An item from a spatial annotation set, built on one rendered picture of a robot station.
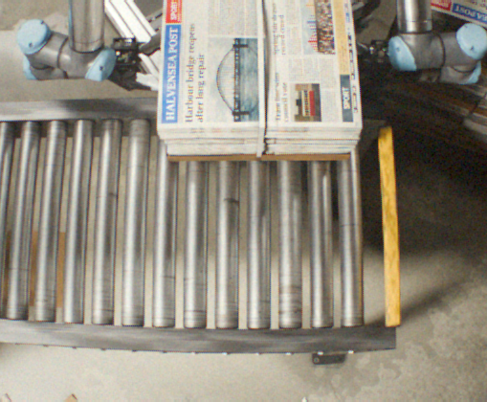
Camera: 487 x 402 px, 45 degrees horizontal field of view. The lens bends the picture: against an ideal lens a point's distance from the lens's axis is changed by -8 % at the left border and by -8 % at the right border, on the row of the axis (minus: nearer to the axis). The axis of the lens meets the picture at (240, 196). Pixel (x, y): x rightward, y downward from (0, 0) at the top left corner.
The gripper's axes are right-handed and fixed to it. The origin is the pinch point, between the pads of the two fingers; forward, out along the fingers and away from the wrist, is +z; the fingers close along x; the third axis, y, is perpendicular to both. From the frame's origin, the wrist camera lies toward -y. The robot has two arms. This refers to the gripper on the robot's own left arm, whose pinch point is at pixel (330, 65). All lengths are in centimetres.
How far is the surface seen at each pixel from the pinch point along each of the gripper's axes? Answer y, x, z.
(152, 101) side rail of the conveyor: -0.2, 9.0, 39.7
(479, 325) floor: -79, 57, -63
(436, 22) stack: -3.0, -15.0, -28.8
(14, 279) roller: 0, 49, 69
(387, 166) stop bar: 2.0, 24.4, -10.6
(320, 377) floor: -79, 72, -6
